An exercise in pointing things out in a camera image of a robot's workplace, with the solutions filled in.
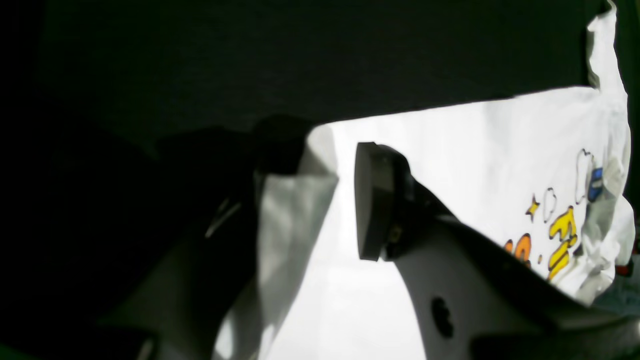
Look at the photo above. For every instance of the white t-shirt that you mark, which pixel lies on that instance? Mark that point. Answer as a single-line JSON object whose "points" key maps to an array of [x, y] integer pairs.
{"points": [[541, 174]]}

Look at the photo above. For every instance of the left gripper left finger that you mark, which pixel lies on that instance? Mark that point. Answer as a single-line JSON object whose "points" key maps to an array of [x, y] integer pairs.
{"points": [[182, 300]]}

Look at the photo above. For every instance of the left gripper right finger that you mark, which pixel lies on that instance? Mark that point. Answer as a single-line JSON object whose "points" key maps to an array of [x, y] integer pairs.
{"points": [[472, 300]]}

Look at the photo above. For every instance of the black table cloth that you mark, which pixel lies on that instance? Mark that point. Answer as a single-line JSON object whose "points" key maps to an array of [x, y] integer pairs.
{"points": [[109, 106]]}

